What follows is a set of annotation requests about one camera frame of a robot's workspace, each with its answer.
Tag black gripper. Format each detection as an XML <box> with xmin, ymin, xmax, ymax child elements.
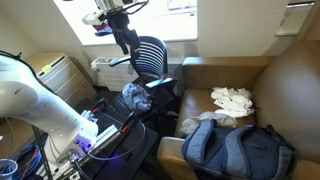
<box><xmin>106</xmin><ymin>11</ymin><xmax>142</xmax><ymax>56</ymax></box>

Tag grey shorts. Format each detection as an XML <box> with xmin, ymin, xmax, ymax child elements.
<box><xmin>181</xmin><ymin>111</ymin><xmax>240</xmax><ymax>138</ymax></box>

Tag black mesh office chair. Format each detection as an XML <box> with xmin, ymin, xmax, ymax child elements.
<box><xmin>109</xmin><ymin>35</ymin><xmax>180</xmax><ymax>122</ymax></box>

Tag red and blue cap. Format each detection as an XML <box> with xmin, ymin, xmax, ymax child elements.
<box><xmin>94</xmin><ymin>21</ymin><xmax>114</xmax><ymax>37</ymax></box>

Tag blue grey crumpled garment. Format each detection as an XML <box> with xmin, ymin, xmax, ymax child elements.
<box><xmin>121</xmin><ymin>82</ymin><xmax>153</xmax><ymax>114</ymax></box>

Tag black orange clamp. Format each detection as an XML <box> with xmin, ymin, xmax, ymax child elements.
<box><xmin>90</xmin><ymin>97</ymin><xmax>110</xmax><ymax>115</ymax></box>
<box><xmin>119</xmin><ymin>111</ymin><xmax>138</xmax><ymax>134</ymax></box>

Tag white drawer cabinet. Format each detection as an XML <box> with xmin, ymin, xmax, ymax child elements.
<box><xmin>24</xmin><ymin>53</ymin><xmax>98</xmax><ymax>108</ymax></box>

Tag yellow green small item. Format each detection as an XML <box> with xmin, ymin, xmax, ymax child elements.
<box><xmin>41</xmin><ymin>64</ymin><xmax>54</xmax><ymax>75</ymax></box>

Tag black robot table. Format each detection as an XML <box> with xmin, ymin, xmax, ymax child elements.
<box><xmin>71</xmin><ymin>96</ymin><xmax>160</xmax><ymax>180</ymax></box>

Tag white crumpled cloth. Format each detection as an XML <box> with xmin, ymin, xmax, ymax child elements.
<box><xmin>210</xmin><ymin>86</ymin><xmax>256</xmax><ymax>119</ymax></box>

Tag black tripod leg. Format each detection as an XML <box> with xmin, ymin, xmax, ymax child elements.
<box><xmin>31</xmin><ymin>125</ymin><xmax>55</xmax><ymax>180</ymax></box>

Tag blue grey backpack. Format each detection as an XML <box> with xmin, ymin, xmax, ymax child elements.
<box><xmin>181</xmin><ymin>118</ymin><xmax>298</xmax><ymax>180</ymax></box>

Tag small framed window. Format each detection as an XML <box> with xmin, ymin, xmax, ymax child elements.
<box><xmin>275</xmin><ymin>1</ymin><xmax>316</xmax><ymax>38</ymax></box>

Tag brown leather armchair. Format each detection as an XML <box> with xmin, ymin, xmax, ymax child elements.
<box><xmin>156</xmin><ymin>39</ymin><xmax>320</xmax><ymax>180</ymax></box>

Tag white cup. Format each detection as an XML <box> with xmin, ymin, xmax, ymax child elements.
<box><xmin>0</xmin><ymin>158</ymin><xmax>19</xmax><ymax>180</ymax></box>

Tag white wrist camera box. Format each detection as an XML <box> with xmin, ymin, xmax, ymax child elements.
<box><xmin>82</xmin><ymin>9</ymin><xmax>109</xmax><ymax>26</ymax></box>

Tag aluminium rail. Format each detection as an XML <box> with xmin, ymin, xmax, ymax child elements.
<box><xmin>49</xmin><ymin>124</ymin><xmax>122</xmax><ymax>180</ymax></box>

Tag white looped cable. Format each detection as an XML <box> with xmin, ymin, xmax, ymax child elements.
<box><xmin>85</xmin><ymin>121</ymin><xmax>148</xmax><ymax>163</ymax></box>

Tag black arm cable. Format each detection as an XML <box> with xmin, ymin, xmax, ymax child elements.
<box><xmin>0</xmin><ymin>49</ymin><xmax>58</xmax><ymax>95</ymax></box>

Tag blue cable bundle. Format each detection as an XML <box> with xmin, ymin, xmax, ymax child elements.
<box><xmin>10</xmin><ymin>144</ymin><xmax>44</xmax><ymax>180</ymax></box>

